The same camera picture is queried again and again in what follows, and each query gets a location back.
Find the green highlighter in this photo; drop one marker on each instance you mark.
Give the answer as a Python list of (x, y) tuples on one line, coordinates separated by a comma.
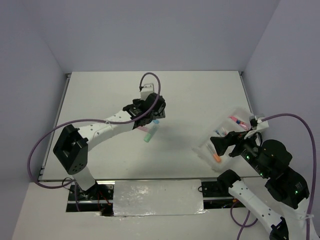
[(151, 132)]

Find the orange highlighter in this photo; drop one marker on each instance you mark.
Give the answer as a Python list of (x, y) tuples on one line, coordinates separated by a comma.
[(213, 153)]

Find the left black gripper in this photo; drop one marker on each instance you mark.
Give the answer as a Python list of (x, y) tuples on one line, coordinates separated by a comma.
[(160, 114)]

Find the clear plastic organizer tray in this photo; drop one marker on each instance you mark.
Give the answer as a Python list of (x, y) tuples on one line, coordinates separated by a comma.
[(228, 125)]

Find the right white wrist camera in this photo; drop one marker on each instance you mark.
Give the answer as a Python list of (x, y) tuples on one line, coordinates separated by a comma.
[(257, 125)]

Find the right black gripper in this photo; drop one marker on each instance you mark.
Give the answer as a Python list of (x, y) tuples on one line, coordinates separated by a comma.
[(220, 143)]

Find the purple highlighter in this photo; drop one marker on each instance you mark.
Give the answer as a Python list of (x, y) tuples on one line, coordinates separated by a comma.
[(143, 128)]

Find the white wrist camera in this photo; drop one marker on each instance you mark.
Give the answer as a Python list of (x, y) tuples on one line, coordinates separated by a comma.
[(146, 90), (257, 125)]

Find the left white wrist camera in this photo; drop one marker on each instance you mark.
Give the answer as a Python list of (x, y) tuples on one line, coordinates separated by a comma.
[(146, 90)]

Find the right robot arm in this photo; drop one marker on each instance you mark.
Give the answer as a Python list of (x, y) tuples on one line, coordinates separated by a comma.
[(271, 161)]

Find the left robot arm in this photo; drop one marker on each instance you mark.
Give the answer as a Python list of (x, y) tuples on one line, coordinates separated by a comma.
[(74, 143)]

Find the silver foil tape sheet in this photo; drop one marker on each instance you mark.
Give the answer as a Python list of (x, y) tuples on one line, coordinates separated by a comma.
[(141, 198)]

